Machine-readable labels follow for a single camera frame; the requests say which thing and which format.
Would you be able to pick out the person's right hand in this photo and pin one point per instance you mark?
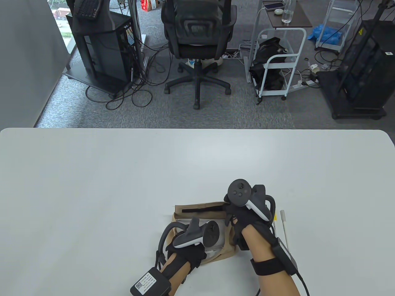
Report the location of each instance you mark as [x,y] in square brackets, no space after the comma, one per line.
[243,219]

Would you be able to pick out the person's left hand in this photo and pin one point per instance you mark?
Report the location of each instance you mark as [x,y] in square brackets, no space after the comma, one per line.
[193,254]

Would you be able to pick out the grey hand controller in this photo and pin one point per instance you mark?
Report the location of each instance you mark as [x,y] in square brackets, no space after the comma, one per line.
[240,189]
[197,234]

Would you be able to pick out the beige fabric pencil pouch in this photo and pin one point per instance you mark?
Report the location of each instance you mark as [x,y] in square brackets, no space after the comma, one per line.
[226,243]

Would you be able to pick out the green-tipped white twist pen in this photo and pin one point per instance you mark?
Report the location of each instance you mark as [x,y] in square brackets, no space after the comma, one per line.
[284,228]

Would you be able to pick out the person's right forearm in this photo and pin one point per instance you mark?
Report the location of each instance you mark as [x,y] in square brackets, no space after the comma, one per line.
[265,249]

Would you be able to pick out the person's left forearm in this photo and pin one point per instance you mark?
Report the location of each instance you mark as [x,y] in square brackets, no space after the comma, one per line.
[176,271]

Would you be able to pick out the black left wrist box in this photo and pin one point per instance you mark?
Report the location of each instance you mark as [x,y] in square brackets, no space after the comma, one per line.
[149,283]

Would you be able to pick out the black wrist box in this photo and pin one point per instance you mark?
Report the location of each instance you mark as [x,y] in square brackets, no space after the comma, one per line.
[285,256]
[149,283]

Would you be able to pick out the black right wrist box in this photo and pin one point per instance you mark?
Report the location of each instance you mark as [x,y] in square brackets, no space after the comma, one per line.
[285,256]

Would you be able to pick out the white power strip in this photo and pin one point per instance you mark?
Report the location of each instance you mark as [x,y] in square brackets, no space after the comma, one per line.
[230,55]
[304,84]

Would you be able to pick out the black bag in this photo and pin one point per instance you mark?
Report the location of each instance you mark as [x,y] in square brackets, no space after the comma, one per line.
[270,55]

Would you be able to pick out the white rolling cart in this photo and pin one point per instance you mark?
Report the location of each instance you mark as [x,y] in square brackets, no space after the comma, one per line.
[294,55]

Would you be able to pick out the black office chair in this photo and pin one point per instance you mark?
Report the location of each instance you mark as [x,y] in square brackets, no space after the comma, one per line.
[197,30]

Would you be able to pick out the black equipment rack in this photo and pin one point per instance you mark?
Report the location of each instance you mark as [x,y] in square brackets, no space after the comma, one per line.
[367,67]

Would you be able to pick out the blue plastic bag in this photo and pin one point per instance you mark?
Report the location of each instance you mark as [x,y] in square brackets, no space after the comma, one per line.
[325,33]

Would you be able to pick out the brown side table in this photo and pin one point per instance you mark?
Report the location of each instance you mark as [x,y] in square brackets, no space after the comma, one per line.
[296,18]

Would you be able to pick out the clear water bottle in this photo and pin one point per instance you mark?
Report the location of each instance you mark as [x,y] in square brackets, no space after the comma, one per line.
[287,14]

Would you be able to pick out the grey metal desk leg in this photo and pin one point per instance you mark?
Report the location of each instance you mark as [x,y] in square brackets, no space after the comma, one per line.
[135,30]

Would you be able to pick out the black computer cart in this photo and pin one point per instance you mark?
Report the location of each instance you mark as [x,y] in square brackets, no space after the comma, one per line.
[101,52]

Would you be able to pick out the red cardboard box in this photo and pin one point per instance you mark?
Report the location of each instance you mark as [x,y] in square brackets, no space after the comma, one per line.
[148,4]

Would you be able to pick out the black keyboard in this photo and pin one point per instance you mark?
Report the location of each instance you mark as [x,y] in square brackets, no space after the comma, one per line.
[88,7]

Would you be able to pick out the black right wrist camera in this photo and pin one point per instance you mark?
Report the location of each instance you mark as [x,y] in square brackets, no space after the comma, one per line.
[242,242]

